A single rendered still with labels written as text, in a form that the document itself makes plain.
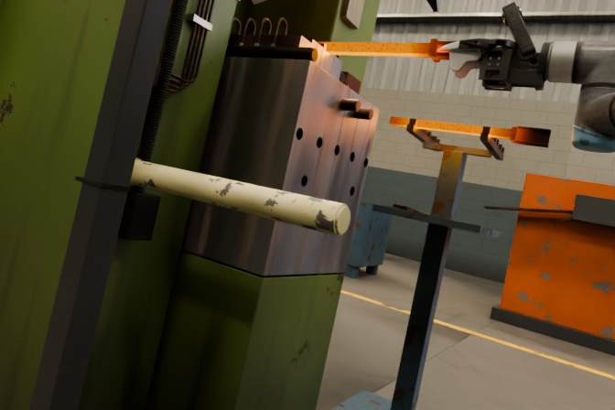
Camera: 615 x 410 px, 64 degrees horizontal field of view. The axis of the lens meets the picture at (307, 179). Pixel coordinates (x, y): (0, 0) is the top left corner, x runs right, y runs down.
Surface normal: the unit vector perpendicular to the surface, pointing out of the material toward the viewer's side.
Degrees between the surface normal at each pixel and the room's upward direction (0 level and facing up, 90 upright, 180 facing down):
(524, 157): 90
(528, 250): 90
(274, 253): 90
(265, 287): 90
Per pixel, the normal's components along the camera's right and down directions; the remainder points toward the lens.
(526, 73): -0.50, -0.14
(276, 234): 0.84, 0.16
